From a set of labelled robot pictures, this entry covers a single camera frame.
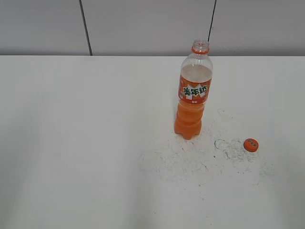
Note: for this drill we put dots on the orange soda plastic bottle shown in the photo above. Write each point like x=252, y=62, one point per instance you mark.
x=194, y=85

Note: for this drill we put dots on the orange bottle cap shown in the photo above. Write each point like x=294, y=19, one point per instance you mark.
x=251, y=145

